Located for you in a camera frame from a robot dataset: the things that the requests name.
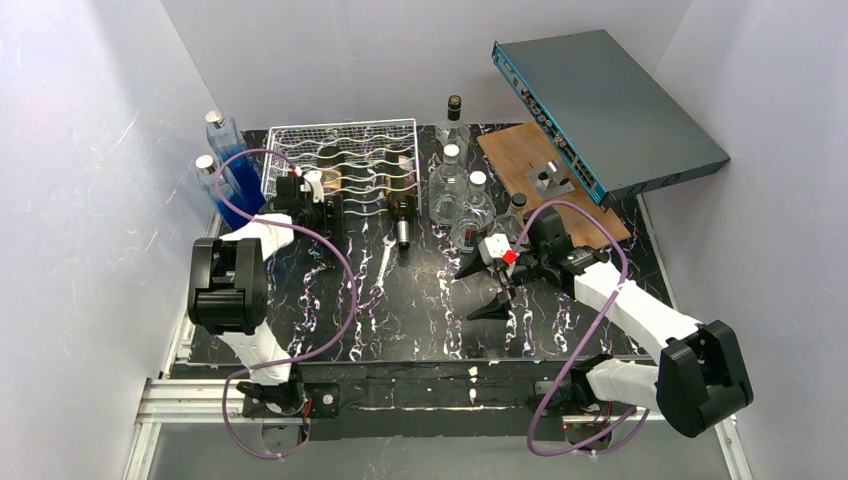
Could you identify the clear bottle copper neck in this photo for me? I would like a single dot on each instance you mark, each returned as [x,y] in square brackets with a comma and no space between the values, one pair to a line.
[509,222]

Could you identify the blue square bottle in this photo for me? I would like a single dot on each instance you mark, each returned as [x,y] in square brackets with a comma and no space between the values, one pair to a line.
[226,141]

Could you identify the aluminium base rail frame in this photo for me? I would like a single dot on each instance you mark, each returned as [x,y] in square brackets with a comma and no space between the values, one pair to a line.
[198,401]

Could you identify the dark wine bottle silver cap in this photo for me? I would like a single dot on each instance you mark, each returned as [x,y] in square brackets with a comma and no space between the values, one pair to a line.
[327,160]

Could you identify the metal bracket on board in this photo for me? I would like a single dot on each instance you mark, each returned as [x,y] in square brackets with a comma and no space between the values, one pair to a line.
[551,181]

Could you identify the square bottle dark label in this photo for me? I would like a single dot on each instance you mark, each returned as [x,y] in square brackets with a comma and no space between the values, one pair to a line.
[453,130]

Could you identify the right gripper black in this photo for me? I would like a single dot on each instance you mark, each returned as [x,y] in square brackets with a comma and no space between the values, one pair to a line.
[506,279]

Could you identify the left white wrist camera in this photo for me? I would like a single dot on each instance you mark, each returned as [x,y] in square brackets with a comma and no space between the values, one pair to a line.
[312,184]

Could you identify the white wire wine rack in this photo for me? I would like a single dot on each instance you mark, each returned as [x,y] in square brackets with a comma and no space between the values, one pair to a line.
[364,145]

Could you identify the teal network switch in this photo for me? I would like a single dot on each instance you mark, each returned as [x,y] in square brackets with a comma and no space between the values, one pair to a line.
[614,127]

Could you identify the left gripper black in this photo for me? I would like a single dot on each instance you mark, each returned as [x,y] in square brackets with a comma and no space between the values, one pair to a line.
[335,214]

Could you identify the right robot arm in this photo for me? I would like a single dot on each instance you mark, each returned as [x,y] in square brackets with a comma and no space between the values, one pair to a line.
[698,376]

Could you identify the silver wrench left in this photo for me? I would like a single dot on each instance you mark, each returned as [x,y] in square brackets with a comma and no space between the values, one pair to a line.
[389,243]

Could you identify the wooden board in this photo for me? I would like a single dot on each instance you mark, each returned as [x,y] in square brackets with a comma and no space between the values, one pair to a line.
[515,151]

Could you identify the large clear round bottle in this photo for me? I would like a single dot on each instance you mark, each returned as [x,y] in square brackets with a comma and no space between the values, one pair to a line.
[473,214]

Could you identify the clear bottle white cap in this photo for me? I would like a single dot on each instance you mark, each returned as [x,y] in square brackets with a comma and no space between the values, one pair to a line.
[447,183]

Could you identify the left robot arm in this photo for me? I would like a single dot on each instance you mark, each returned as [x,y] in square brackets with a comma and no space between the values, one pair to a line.
[228,286]

